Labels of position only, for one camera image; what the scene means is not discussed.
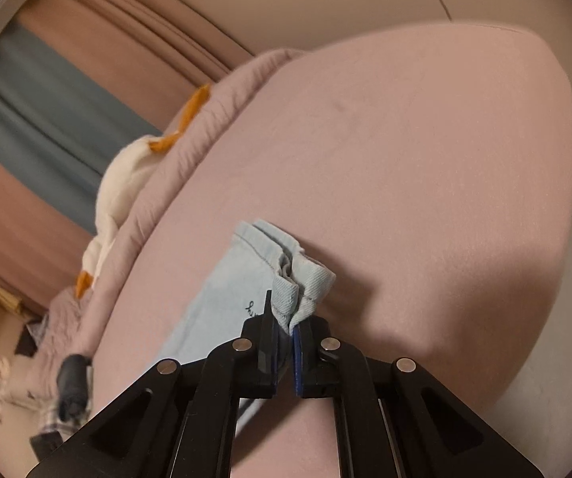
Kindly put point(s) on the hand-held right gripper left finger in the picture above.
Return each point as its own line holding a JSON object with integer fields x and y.
{"x": 280, "y": 353}

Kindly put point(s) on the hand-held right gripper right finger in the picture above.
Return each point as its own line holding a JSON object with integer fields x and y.
{"x": 298, "y": 358}

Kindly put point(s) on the light blue denim pants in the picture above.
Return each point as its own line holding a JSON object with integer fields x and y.
{"x": 226, "y": 303}

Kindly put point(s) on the pink bed sheet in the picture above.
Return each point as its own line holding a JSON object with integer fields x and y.
{"x": 365, "y": 239}

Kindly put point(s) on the dark cloth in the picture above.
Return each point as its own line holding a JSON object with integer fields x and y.
{"x": 73, "y": 383}

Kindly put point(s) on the pink quilted blanket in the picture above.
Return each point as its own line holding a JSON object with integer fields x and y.
{"x": 62, "y": 328}

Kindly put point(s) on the white goose plush toy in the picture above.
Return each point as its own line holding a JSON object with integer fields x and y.
{"x": 116, "y": 194}

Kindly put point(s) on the pink and grey curtain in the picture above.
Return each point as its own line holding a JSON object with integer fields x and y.
{"x": 67, "y": 99}

